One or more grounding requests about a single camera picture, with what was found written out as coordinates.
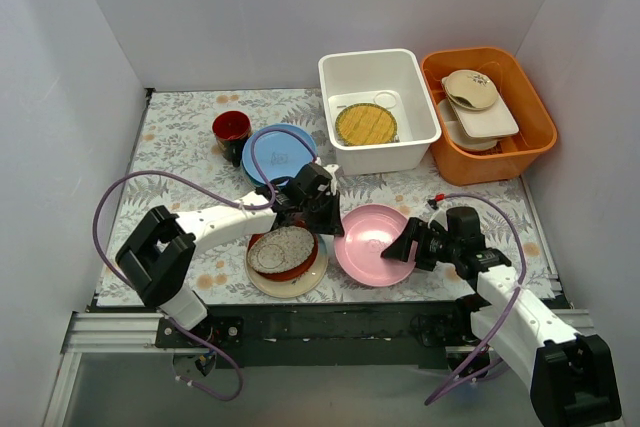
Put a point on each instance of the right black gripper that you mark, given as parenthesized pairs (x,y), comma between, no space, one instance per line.
(423,245)

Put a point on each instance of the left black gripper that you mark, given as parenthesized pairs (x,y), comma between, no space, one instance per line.
(323,212)

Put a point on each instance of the pink plate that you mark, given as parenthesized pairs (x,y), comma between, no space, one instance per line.
(368,230)

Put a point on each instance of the yellow woven bamboo plate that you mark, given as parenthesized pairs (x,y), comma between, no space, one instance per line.
(365,124)

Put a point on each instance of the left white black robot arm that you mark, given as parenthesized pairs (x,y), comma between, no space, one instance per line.
(157,255)

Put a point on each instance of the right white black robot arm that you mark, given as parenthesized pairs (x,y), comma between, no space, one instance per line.
(570,376)

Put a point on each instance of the stack of plates under blue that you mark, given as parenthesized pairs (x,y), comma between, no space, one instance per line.
(278,168)

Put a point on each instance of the orange plastic bin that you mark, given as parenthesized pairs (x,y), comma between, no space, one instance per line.
(514,154)

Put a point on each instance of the white plastic bin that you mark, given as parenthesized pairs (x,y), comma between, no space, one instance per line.
(390,78)

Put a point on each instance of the red brown bowl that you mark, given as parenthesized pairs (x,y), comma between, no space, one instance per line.
(291,274)

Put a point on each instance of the speckled white plate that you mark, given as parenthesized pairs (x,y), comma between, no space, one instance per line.
(281,250)

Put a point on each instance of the cream plate with blue rim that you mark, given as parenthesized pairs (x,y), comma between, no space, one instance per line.
(298,286)

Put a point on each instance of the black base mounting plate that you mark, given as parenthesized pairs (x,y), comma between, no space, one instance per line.
(358,337)

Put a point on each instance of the rectangular cream dish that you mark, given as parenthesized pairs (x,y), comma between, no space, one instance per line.
(494,122)

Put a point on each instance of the red black lacquer cup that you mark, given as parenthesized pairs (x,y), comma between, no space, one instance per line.
(232,129)

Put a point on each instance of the floral patterned mat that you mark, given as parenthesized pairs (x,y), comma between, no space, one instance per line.
(178,165)

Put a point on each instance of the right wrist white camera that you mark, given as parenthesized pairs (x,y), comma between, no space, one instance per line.
(438,217)

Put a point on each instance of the wrist white camera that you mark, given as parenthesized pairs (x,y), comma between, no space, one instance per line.
(438,217)
(334,170)

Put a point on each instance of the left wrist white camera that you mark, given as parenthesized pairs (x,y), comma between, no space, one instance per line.
(334,170)

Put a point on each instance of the aluminium rail frame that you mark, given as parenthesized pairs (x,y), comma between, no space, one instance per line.
(134,332)

